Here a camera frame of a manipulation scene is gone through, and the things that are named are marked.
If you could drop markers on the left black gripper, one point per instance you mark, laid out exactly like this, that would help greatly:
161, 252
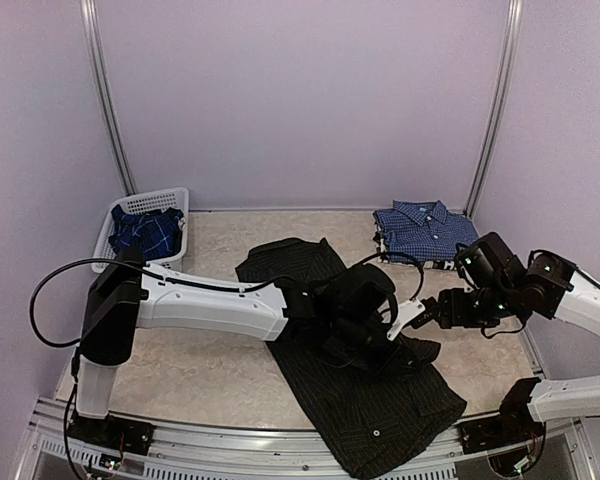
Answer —
390, 366

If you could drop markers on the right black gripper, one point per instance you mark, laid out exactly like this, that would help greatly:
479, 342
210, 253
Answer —
453, 311

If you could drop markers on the black white printed shirt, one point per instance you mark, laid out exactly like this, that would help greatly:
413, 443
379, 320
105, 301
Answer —
448, 265

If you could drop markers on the black pinstripe long sleeve shirt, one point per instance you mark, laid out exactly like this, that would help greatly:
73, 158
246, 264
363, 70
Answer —
370, 426

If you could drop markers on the blue checked shirt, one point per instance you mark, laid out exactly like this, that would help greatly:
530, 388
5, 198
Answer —
427, 232

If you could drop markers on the white plastic laundry basket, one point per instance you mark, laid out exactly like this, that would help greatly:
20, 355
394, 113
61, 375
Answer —
177, 198

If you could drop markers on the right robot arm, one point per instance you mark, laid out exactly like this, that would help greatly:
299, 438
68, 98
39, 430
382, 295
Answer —
547, 285

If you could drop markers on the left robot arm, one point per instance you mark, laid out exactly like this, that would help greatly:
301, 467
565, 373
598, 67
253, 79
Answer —
352, 317

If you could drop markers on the dark blue plaid shirt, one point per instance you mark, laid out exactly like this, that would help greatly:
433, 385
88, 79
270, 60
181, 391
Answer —
156, 233

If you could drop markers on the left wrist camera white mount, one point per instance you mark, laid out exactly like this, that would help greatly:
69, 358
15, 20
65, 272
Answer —
413, 314

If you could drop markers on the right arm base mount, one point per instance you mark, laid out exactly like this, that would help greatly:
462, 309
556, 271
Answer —
511, 425

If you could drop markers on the front aluminium rail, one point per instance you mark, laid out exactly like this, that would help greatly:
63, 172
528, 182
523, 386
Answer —
180, 450

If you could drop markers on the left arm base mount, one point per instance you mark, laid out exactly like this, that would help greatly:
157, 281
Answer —
114, 433

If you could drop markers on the right aluminium frame post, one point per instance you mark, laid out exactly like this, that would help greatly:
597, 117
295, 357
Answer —
498, 104

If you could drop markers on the aluminium frame post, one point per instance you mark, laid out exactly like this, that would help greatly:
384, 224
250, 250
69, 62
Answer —
498, 104
96, 55

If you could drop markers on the left aluminium frame post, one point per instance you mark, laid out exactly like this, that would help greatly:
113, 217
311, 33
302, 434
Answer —
96, 55

